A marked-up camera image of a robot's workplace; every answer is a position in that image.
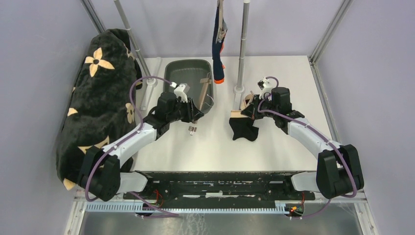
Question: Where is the left metal rack pole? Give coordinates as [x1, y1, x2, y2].
[113, 0, 155, 84]

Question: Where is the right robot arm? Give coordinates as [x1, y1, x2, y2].
[241, 87, 364, 200]

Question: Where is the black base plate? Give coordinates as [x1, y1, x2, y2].
[139, 171, 316, 209]

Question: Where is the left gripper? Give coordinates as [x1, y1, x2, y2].
[167, 97, 204, 123]

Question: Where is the white right pole base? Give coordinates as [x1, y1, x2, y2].
[232, 86, 245, 111]

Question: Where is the black underwear white waistband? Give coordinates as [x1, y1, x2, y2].
[229, 92, 259, 141]

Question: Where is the right metal rack pole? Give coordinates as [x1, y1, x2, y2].
[235, 0, 251, 92]

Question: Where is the black floral plush blanket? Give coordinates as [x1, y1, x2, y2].
[56, 29, 142, 190]

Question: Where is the navy orange underwear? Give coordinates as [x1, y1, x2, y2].
[211, 10, 225, 84]

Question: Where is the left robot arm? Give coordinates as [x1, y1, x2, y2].
[77, 92, 204, 201]

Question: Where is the wooden clip hanger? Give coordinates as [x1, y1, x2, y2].
[188, 72, 212, 136]
[215, 0, 228, 43]

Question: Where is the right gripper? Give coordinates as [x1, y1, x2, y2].
[242, 94, 278, 119]

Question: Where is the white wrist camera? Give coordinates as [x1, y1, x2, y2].
[257, 76, 279, 97]
[169, 82, 190, 103]

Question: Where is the grey plastic basin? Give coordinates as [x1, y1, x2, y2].
[164, 59, 214, 115]

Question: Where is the metal rack pole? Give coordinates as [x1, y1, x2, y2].
[113, 0, 155, 84]
[235, 0, 251, 92]

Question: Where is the grey cable duct strip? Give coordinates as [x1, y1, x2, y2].
[86, 201, 289, 214]

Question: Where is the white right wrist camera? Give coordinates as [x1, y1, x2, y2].
[257, 76, 279, 97]

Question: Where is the aluminium frame rail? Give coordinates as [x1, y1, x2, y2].
[309, 0, 353, 66]

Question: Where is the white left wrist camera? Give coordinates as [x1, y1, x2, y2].
[169, 82, 190, 103]

